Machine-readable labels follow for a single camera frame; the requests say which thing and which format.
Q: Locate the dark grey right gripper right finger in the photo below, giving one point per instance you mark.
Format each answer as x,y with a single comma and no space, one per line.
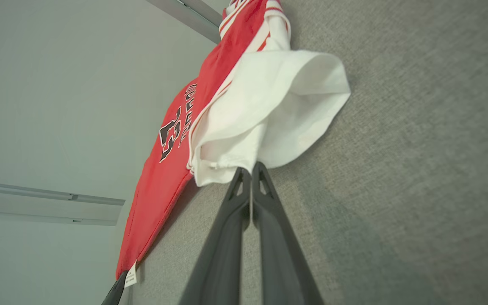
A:
282,262

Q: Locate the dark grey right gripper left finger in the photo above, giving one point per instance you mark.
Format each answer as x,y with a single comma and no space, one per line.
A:
218,262

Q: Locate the grey upright partition frame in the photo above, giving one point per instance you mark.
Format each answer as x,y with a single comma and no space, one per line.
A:
193,17

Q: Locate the red white jersey shirt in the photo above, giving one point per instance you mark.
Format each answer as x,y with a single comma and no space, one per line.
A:
172,169

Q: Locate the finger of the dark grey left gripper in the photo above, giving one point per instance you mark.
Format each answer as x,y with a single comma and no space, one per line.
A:
117,292

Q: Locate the grey partition frame with latches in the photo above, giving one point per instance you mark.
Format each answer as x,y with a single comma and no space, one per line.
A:
36,207

